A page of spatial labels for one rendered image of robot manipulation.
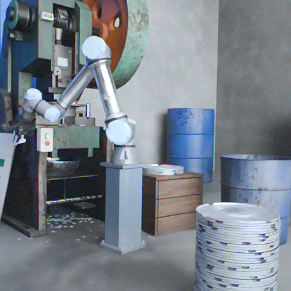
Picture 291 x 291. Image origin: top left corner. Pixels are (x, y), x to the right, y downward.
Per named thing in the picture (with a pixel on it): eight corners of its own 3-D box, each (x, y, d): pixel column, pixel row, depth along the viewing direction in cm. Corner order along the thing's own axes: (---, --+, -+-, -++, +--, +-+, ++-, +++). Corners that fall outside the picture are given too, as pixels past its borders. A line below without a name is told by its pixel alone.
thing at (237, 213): (237, 202, 147) (237, 200, 147) (298, 217, 122) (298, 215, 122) (180, 208, 133) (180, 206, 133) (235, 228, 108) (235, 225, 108)
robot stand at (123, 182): (147, 246, 192) (149, 163, 190) (121, 254, 179) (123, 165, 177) (123, 238, 205) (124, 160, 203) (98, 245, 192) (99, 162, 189)
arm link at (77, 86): (103, 42, 193) (48, 111, 198) (98, 37, 182) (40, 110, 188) (119, 55, 192) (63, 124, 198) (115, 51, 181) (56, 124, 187)
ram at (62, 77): (75, 88, 238) (76, 44, 236) (55, 87, 228) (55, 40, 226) (62, 90, 250) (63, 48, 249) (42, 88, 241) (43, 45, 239)
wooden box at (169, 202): (202, 227, 231) (203, 173, 229) (154, 236, 210) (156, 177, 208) (164, 213, 264) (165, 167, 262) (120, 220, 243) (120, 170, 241)
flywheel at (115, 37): (83, 54, 313) (122, 103, 274) (63, 50, 300) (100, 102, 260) (116, -26, 276) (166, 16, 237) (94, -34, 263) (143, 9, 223)
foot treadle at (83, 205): (96, 213, 217) (96, 204, 217) (82, 215, 211) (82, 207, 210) (51, 198, 261) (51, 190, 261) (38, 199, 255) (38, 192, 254)
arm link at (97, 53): (137, 140, 182) (107, 38, 181) (132, 141, 167) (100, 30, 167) (115, 146, 184) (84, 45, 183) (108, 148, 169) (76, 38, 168)
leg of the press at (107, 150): (120, 220, 244) (123, 88, 240) (107, 223, 237) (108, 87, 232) (56, 199, 313) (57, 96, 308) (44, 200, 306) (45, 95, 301)
